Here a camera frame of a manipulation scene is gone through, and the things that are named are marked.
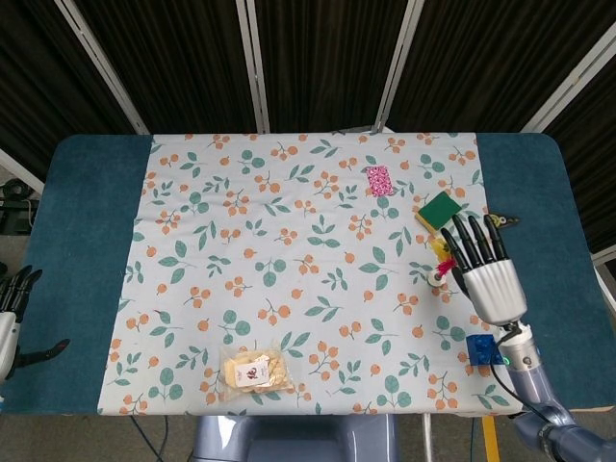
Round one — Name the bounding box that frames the pink patterned card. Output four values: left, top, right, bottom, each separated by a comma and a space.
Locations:
365, 165, 397, 198

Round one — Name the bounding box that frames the blue floor cable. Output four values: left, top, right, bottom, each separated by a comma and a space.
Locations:
128, 416, 170, 462

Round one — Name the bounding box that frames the blue grey robot torso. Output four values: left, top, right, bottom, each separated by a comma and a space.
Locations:
192, 414, 400, 462

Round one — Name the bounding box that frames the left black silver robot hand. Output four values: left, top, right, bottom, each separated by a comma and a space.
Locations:
0, 266, 71, 382

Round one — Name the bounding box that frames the yellow floor strip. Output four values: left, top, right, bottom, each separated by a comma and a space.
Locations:
481, 417, 500, 462

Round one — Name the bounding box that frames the dark blue table cover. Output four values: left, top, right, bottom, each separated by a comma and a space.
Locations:
0, 133, 594, 418

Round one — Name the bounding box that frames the blue building block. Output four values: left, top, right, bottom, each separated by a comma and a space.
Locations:
465, 332, 505, 370

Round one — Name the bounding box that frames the black correction tape dispenser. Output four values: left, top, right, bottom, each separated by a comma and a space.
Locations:
483, 213, 521, 228

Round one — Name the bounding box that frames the floral tablecloth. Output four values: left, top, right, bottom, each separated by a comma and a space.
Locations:
95, 130, 525, 418

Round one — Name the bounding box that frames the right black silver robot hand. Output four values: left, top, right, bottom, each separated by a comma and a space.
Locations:
439, 214, 527, 324

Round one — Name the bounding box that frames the colourful feather shuttlecock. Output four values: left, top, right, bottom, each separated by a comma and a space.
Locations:
426, 238, 459, 289

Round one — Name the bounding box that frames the dark ribbed screen panel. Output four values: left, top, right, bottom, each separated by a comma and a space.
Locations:
75, 0, 264, 136
542, 86, 616, 255
386, 0, 616, 134
253, 0, 411, 134
0, 0, 140, 163

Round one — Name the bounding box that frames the clear bag of snacks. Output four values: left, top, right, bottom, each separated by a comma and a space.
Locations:
218, 339, 295, 403

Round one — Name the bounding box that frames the green yellow sponge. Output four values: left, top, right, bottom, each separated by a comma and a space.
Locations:
415, 191, 463, 236

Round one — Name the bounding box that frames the black equipment on floor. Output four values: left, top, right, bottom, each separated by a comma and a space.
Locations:
0, 179, 40, 238

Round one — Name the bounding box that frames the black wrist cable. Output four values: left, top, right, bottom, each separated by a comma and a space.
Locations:
490, 329, 548, 416

